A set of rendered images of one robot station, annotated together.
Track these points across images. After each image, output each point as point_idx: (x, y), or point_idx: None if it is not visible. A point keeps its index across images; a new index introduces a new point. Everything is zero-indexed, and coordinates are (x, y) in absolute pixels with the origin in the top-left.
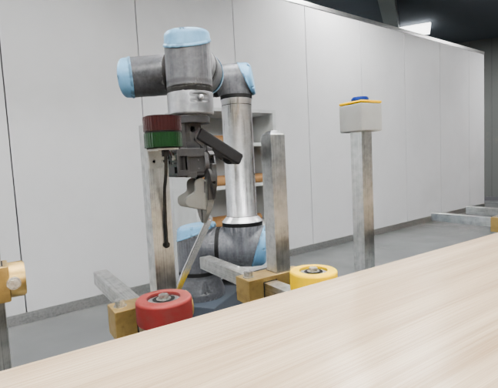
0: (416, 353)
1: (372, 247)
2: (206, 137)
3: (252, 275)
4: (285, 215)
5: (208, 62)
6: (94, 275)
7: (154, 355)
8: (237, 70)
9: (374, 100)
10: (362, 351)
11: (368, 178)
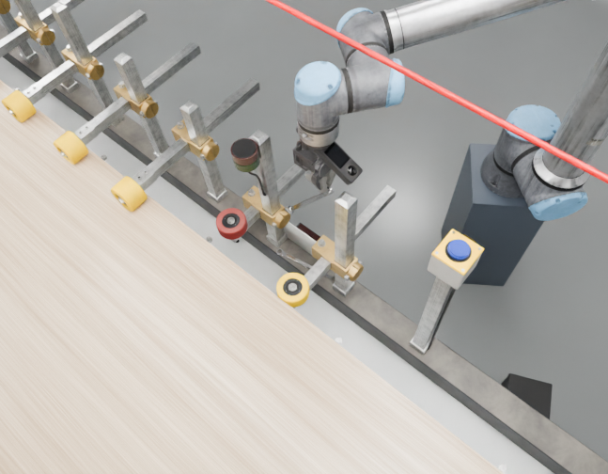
0: (181, 342)
1: (428, 326)
2: (319, 154)
3: (326, 244)
4: (344, 245)
5: (314, 117)
6: None
7: (172, 245)
8: None
9: (452, 266)
10: (181, 322)
11: (437, 297)
